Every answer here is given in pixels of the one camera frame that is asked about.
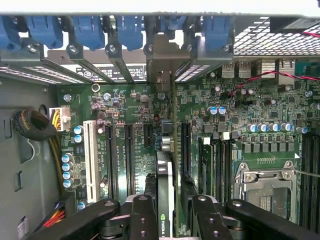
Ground installed RAM stick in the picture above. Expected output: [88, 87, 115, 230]
[198, 136, 215, 198]

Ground black PCIe expansion slot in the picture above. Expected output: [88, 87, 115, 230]
[104, 123, 118, 201]
[124, 123, 137, 196]

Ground metal CPU socket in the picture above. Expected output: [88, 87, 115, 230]
[233, 159, 300, 223]

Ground white PCI expansion slot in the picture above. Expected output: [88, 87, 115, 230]
[83, 119, 100, 204]

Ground short PCIe expansion slot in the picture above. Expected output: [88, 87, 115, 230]
[143, 123, 154, 148]

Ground socket locking lever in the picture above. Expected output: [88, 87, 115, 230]
[293, 169, 320, 179]

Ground green motherboard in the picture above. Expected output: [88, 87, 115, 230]
[56, 72, 320, 226]

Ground grey power supply unit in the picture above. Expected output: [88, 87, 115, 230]
[0, 77, 60, 240]

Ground white motherboard power connector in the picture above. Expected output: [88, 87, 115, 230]
[49, 106, 71, 133]

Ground open black PC case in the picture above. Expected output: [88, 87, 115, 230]
[0, 9, 320, 240]

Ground red yellow wire bundle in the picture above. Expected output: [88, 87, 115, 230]
[42, 201, 66, 228]

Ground black braided cable bundle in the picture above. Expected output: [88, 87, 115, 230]
[13, 108, 66, 196]

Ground red black twisted wire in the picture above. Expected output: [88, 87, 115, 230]
[226, 70, 320, 98]

